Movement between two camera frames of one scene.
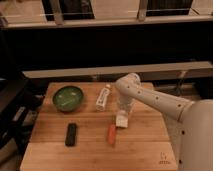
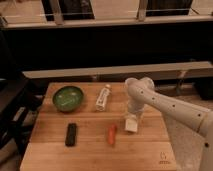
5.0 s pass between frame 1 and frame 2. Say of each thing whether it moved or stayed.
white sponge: moved
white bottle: stayed
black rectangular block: stayed
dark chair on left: stayed
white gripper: moved
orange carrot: stayed
